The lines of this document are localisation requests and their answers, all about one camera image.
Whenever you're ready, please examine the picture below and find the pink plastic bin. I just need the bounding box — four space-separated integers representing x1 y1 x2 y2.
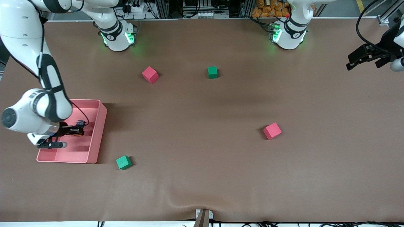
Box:
36 99 108 164

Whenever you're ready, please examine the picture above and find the orange packaged goods pile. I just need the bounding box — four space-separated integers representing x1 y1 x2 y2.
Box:
252 0 291 18

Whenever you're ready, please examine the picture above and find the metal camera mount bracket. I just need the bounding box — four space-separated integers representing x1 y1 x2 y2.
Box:
193 209 214 227

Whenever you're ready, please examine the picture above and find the orange capped push button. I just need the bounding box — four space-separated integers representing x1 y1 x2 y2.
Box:
73 119 86 137

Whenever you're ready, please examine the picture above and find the white power strip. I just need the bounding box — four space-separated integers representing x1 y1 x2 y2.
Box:
125 3 146 13

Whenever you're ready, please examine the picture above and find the pink foam cube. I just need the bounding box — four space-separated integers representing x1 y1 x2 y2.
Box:
263 122 282 140
142 66 159 84

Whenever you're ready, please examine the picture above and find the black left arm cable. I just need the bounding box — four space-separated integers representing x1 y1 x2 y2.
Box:
356 0 393 52

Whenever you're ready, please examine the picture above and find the aluminium frame profile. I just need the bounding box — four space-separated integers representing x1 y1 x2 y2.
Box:
239 0 253 17
377 0 404 26
155 0 170 19

